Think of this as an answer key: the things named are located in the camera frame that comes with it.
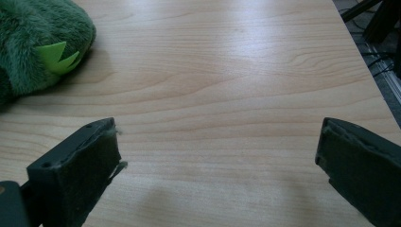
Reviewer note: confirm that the aluminium rail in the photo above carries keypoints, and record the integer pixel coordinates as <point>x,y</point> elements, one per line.
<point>387,75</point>

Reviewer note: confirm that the black metal stand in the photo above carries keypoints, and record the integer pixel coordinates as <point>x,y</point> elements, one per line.
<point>378,19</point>

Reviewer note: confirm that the green plush toy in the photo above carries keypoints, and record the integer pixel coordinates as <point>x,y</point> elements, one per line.
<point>28,47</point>

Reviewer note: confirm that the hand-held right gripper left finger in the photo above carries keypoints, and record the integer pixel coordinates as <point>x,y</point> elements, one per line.
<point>75,176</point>

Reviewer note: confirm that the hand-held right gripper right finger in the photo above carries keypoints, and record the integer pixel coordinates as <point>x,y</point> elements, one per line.
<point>362,170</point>

